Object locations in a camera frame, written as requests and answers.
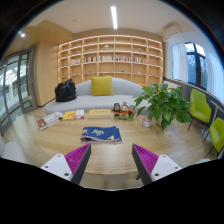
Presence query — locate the green chair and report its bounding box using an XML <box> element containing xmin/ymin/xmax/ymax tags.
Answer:
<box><xmin>203</xmin><ymin>116</ymin><xmax>224</xmax><ymax>159</ymax></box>
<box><xmin>187</xmin><ymin>88</ymin><xmax>213</xmax><ymax>133</ymax></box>

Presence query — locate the red and white book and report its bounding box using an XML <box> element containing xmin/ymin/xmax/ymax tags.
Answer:
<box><xmin>36</xmin><ymin>112</ymin><xmax>61</xmax><ymax>131</ymax></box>

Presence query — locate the long ceiling light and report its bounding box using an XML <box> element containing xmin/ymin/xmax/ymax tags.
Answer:
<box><xmin>110</xmin><ymin>4</ymin><xmax>119</xmax><ymax>30</ymax></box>

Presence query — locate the yellow and orange book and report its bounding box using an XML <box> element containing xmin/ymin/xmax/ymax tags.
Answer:
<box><xmin>62</xmin><ymin>109</ymin><xmax>86</xmax><ymax>121</ymax></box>

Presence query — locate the black bag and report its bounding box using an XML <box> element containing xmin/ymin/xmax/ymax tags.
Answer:
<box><xmin>54</xmin><ymin>78</ymin><xmax>78</xmax><ymax>103</ymax></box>

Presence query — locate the blue printed towel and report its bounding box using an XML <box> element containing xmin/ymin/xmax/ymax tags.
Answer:
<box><xmin>80</xmin><ymin>125</ymin><xmax>123</xmax><ymax>144</ymax></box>

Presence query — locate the yellow cushion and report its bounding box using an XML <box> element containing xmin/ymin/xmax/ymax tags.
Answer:
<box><xmin>90</xmin><ymin>75</ymin><xmax>115</xmax><ymax>97</ymax></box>

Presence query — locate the green leafy potted plant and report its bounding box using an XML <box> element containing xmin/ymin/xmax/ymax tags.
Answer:
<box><xmin>133</xmin><ymin>82</ymin><xmax>193</xmax><ymax>132</ymax></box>

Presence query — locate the white sheer curtain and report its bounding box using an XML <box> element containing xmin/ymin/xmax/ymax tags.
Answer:
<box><xmin>170</xmin><ymin>42</ymin><xmax>188</xmax><ymax>83</ymax></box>

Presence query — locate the small white red-labelled cup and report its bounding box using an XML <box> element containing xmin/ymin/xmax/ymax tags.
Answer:
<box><xmin>142</xmin><ymin>115</ymin><xmax>153</xmax><ymax>129</ymax></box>

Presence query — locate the plain yellow book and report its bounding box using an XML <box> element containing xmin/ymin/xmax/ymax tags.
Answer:
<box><xmin>87</xmin><ymin>108</ymin><xmax>113</xmax><ymax>119</ymax></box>

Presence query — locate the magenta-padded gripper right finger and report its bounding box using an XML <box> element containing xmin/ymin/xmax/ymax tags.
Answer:
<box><xmin>131</xmin><ymin>143</ymin><xmax>183</xmax><ymax>186</ymax></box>

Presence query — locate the wooden wall shelf unit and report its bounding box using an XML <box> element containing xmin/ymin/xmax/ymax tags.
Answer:
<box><xmin>57</xmin><ymin>34</ymin><xmax>164</xmax><ymax>88</ymax></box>

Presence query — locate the colourful three-figure figurine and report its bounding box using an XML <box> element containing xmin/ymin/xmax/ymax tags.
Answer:
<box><xmin>111</xmin><ymin>101</ymin><xmax>137</xmax><ymax>121</ymax></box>

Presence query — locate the white wall air conditioner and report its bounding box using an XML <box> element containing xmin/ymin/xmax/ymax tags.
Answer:
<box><xmin>162</xmin><ymin>23</ymin><xmax>184</xmax><ymax>39</ymax></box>

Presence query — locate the dark-framed window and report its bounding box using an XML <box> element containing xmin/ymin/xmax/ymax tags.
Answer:
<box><xmin>184</xmin><ymin>41</ymin><xmax>209</xmax><ymax>91</ymax></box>

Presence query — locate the grey-framed glass door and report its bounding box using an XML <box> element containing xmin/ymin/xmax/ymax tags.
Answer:
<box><xmin>0</xmin><ymin>44</ymin><xmax>38</xmax><ymax>136</ymax></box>

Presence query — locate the grey curved sofa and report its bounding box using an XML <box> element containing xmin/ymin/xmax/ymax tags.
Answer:
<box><xmin>43</xmin><ymin>77</ymin><xmax>149</xmax><ymax>116</ymax></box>

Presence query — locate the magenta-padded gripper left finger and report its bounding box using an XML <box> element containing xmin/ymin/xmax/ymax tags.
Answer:
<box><xmin>40</xmin><ymin>143</ymin><xmax>93</xmax><ymax>186</ymax></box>

